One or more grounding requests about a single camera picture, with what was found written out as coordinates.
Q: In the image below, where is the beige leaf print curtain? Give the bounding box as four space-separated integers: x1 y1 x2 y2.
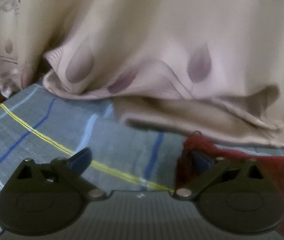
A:
0 0 284 147

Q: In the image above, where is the dark red knitted sweater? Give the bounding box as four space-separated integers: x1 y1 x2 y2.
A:
175 134 284 236

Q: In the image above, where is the blue plaid bed sheet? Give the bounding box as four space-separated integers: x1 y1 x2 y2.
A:
0 83 284 240

